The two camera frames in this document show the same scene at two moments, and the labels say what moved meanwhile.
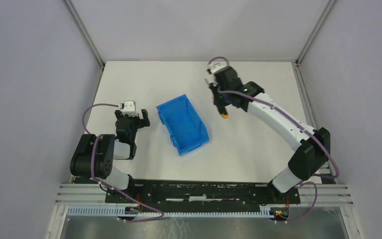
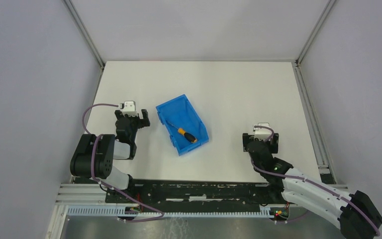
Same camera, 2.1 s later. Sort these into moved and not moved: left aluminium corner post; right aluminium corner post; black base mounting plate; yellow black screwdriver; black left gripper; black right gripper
Moved: yellow black screwdriver; black right gripper
Not moved: black left gripper; right aluminium corner post; black base mounting plate; left aluminium corner post
